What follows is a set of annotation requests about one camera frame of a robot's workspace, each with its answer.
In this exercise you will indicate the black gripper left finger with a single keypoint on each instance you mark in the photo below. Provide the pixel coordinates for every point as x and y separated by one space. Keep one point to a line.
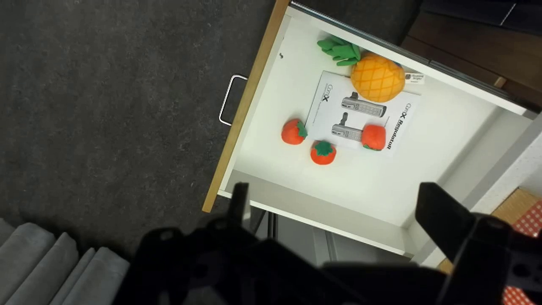
186 264

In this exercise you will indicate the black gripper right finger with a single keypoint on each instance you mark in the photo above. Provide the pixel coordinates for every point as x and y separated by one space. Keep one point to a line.
484 254

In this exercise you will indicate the white drawer with wood front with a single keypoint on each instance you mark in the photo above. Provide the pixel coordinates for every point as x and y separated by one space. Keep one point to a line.
365 179

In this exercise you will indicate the dark grey stepped cushion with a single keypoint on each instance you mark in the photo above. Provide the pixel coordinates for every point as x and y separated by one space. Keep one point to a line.
39 264

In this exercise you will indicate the light grey base platform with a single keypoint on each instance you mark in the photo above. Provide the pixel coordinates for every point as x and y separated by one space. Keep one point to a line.
338 245

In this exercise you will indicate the orange plush tomato toy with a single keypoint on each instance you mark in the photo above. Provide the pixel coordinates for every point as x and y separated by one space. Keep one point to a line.
372 137
321 152
291 132

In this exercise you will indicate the plush pineapple toy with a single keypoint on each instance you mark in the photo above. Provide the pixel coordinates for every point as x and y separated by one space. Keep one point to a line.
376 78

